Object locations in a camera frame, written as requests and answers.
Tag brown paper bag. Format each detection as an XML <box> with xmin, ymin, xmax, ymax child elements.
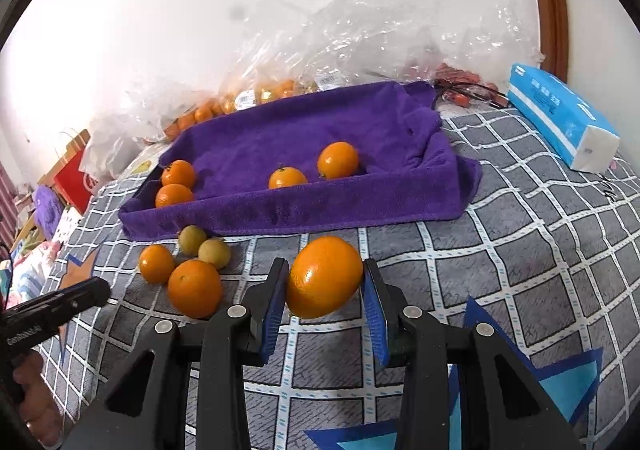
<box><xmin>55</xmin><ymin>129</ymin><xmax>92</xmax><ymax>161</ymax></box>

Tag oval orange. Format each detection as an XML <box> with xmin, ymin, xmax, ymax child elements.
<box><xmin>285</xmin><ymin>236</ymin><xmax>364</xmax><ymax>320</ymax></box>

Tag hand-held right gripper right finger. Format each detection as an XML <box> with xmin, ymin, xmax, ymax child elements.
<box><xmin>362</xmin><ymin>257</ymin><xmax>583</xmax><ymax>450</ymax></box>

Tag person's left hand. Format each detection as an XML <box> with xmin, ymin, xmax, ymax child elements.
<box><xmin>12</xmin><ymin>352</ymin><xmax>66</xmax><ymax>448</ymax></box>

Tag labelled bag of oranges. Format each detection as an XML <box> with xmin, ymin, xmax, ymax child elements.
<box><xmin>220</xmin><ymin>70</ymin><xmax>301</xmax><ymax>113</ymax></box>

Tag red paper bag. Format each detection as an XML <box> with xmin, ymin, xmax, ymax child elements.
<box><xmin>52</xmin><ymin>147</ymin><xmax>101</xmax><ymax>216</ymax></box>

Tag labelled bag of yellow fruits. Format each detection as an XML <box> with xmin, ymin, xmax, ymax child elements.
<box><xmin>300</xmin><ymin>60</ymin><xmax>361</xmax><ymax>91</ymax></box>

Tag large clear plastic bag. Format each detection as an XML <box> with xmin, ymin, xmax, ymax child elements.
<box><xmin>235</xmin><ymin>0</ymin><xmax>543</xmax><ymax>86</ymax></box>

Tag bag of cherry tomatoes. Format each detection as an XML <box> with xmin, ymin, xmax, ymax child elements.
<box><xmin>430</xmin><ymin>60</ymin><xmax>501</xmax><ymax>106</ymax></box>

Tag brown wooden door frame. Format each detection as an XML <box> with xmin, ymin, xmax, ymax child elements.
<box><xmin>520</xmin><ymin>0</ymin><xmax>570</xmax><ymax>81</ymax></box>

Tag black eyeglasses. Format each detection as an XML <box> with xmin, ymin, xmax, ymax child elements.
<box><xmin>430</xmin><ymin>80</ymin><xmax>508</xmax><ymax>108</ymax></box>

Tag pink cloth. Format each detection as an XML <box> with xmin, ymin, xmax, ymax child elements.
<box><xmin>10</xmin><ymin>240</ymin><xmax>66</xmax><ymax>301</ymax></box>

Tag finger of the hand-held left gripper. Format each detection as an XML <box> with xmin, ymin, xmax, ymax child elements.
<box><xmin>35</xmin><ymin>277</ymin><xmax>112</xmax><ymax>326</ymax></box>

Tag blue tissue pack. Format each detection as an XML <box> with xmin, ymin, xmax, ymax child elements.
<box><xmin>506</xmin><ymin>63</ymin><xmax>621</xmax><ymax>172</ymax></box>

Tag purple towel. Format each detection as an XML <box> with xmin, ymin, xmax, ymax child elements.
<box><xmin>118</xmin><ymin>80</ymin><xmax>483</xmax><ymax>242</ymax></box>

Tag white spotted pillow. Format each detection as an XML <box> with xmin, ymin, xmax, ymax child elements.
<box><xmin>52</xmin><ymin>207</ymin><xmax>83</xmax><ymax>243</ymax></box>

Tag clear bag of small oranges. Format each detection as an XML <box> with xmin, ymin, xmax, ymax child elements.
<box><xmin>125</xmin><ymin>80</ymin><xmax>226</xmax><ymax>141</ymax></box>

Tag white plastic bag red print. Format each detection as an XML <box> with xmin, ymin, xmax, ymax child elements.
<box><xmin>80</xmin><ymin>115</ymin><xmax>151</xmax><ymax>181</ymax></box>

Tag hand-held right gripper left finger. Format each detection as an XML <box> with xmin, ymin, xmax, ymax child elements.
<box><xmin>60</xmin><ymin>257</ymin><xmax>291</xmax><ymax>450</ymax></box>

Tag small yellow citrus fruit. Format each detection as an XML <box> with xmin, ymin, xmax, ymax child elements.
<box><xmin>178</xmin><ymin>225</ymin><xmax>208</xmax><ymax>256</ymax></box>
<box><xmin>198</xmin><ymin>237</ymin><xmax>232</xmax><ymax>271</ymax></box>

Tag grey checked star blanket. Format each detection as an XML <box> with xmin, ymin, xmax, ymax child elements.
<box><xmin>30</xmin><ymin>108</ymin><xmax>640</xmax><ymax>450</ymax></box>

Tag purple plush toy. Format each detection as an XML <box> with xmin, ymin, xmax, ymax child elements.
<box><xmin>32</xmin><ymin>185</ymin><xmax>66</xmax><ymax>238</ymax></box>

